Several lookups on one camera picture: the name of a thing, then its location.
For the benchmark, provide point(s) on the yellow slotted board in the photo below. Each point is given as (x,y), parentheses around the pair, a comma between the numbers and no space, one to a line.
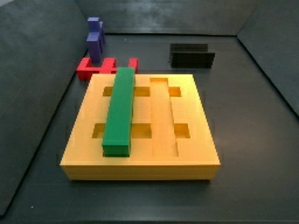
(171,141)

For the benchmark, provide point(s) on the purple H-shaped block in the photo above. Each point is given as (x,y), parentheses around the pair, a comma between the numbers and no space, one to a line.
(95,39)

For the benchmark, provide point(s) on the red E-shaped block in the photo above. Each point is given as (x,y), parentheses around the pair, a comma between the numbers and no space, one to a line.
(86,70)

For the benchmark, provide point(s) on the green long bar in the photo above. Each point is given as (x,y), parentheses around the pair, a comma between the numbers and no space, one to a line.
(117,139)

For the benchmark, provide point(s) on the black U-shaped holder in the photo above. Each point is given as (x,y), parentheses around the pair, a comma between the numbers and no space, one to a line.
(190,56)

